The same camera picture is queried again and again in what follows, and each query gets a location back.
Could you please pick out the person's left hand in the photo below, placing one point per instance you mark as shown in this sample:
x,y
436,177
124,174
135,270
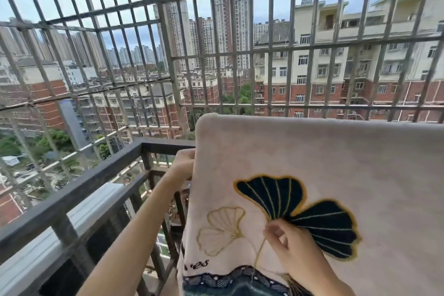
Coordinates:
x,y
181,167

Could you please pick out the person's right hand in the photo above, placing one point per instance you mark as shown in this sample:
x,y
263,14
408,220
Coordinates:
x,y
298,250

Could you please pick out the person's left fingers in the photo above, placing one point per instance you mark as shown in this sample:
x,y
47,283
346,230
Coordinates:
x,y
189,154

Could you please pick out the person's right thumb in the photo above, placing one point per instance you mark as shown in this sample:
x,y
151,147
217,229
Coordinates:
x,y
275,238

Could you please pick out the beige leaf print floor mat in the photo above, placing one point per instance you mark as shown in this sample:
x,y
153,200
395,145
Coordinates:
x,y
347,167

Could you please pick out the person's left forearm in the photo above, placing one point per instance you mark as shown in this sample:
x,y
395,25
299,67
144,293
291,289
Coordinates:
x,y
133,236

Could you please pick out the person's right forearm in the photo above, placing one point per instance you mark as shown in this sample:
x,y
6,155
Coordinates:
x,y
329,287

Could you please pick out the low brick residential buildings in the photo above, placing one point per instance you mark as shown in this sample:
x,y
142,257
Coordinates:
x,y
145,101

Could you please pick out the dark metal balcony railing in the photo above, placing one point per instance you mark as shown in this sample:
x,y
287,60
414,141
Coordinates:
x,y
86,181

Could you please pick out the tall grey highrise towers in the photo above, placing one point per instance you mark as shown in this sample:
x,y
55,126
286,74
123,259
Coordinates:
x,y
222,28

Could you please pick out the cream and brick apartment building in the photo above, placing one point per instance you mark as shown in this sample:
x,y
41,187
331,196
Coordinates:
x,y
326,73

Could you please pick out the white ledge slab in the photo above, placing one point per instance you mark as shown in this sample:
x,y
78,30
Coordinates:
x,y
52,240

